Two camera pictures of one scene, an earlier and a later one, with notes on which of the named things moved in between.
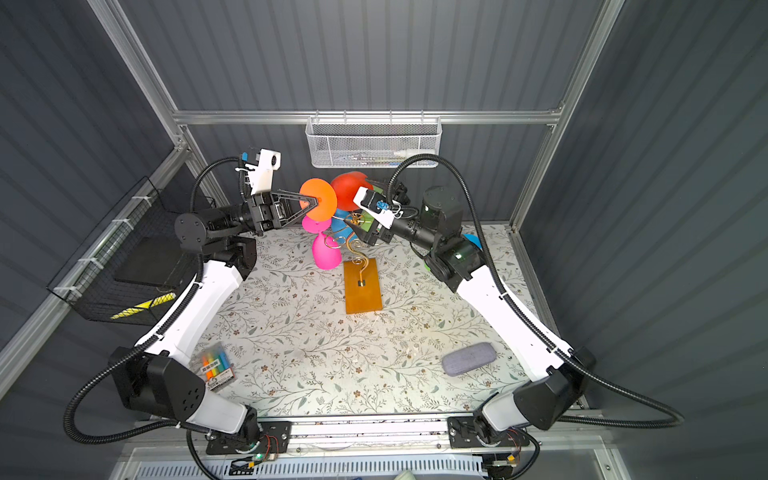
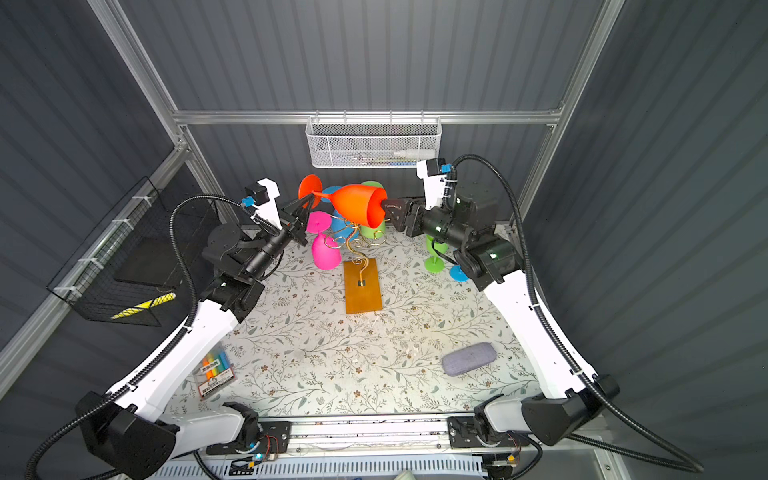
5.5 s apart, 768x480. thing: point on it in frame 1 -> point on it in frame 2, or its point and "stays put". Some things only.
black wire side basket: (133, 270) stays put
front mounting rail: (291, 435) stays put
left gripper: (266, 216) -> (291, 212)
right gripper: (372, 236) -> (414, 210)
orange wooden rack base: (362, 286) stays put
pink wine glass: (327, 254) stays put
